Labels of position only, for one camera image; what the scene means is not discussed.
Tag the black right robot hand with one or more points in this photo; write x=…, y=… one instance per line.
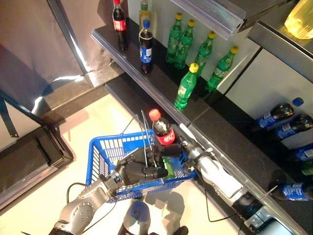
x=188, y=151

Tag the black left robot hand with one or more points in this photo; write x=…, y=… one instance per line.
x=139, y=169

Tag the green Sprite bottle yellow cap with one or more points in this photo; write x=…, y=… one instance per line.
x=174, y=39
x=185, y=90
x=168, y=167
x=183, y=46
x=220, y=71
x=204, y=54

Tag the Coca-Cola bottle red cap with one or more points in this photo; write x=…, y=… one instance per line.
x=162, y=132
x=119, y=24

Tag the blue plastic shopping basket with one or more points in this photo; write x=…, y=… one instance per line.
x=105, y=147

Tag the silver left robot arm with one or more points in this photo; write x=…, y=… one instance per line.
x=80, y=210

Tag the small Pepsi cola bottle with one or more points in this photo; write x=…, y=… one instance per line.
x=293, y=192
x=293, y=126
x=276, y=115
x=146, y=49
x=304, y=153

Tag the dark base step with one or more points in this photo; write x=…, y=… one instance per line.
x=73, y=93

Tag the dark low display platform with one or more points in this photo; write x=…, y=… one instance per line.
x=24, y=159

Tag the small yellow tea bottle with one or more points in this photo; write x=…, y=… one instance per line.
x=144, y=12

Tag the reflective metal side panel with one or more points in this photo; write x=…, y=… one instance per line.
x=36, y=44

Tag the large yellow tea bottle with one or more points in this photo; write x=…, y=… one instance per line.
x=300, y=22

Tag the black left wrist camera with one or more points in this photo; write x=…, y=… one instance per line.
x=113, y=182

